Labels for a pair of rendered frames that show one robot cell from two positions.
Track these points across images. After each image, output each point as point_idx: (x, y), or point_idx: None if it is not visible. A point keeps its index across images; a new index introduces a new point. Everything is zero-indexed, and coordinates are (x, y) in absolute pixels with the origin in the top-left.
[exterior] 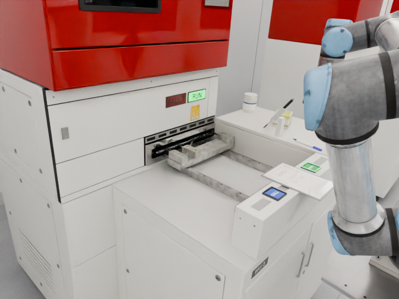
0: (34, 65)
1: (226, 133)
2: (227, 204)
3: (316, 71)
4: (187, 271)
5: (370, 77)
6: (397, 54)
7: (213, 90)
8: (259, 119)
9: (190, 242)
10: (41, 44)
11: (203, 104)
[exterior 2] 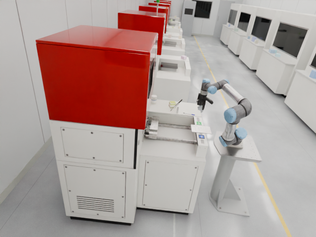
0: (130, 122)
1: (154, 116)
2: (180, 145)
3: (231, 111)
4: (182, 170)
5: (242, 111)
6: (245, 106)
7: None
8: (161, 106)
9: (184, 161)
10: (139, 115)
11: None
